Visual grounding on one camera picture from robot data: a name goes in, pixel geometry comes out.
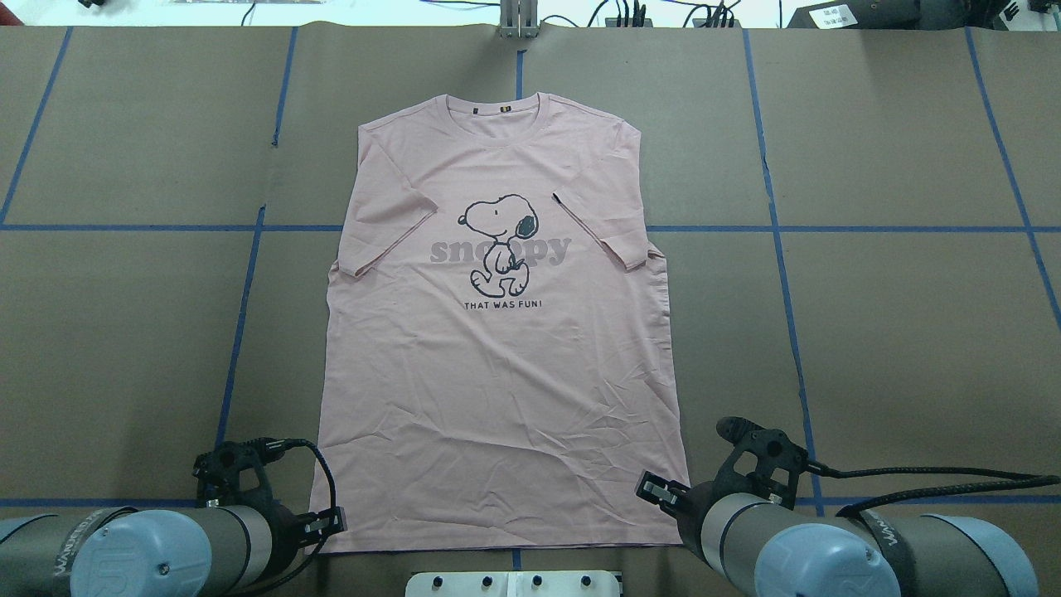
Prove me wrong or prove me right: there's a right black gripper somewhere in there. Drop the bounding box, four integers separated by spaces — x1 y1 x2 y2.
636 471 719 548

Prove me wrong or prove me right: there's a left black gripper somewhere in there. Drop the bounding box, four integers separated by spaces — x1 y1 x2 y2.
263 502 347 565

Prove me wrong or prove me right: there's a pink snoopy t-shirt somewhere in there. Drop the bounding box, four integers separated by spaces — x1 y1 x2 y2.
310 92 688 554

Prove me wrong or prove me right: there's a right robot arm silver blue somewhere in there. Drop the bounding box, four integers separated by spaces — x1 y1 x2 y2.
636 472 1041 596

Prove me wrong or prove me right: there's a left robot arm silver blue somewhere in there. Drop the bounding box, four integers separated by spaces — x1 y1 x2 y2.
1 503 347 596

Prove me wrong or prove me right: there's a lower orange black connector box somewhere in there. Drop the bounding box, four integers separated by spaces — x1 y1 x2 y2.
683 2 740 29

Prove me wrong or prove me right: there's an orange black connector box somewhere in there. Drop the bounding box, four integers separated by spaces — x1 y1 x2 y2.
599 1 653 29
683 2 740 29

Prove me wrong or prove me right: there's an upper orange black connector box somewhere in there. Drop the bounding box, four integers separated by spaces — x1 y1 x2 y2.
599 1 653 29

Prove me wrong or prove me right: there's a black box with label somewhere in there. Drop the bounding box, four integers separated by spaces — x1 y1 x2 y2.
785 1 973 31

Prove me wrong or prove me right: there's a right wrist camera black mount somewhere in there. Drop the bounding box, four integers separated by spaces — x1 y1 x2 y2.
711 416 810 510

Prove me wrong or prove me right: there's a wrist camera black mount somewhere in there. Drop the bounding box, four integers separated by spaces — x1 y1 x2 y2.
711 416 810 510
192 437 286 509

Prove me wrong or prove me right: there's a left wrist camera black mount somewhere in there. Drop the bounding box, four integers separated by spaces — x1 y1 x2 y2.
192 437 286 509

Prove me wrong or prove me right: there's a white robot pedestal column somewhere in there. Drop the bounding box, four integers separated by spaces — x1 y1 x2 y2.
405 570 625 596

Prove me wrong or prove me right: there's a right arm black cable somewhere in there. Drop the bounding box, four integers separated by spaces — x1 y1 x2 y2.
802 461 1061 517

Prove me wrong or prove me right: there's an aluminium frame post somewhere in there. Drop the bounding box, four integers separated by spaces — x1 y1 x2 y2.
497 0 540 39

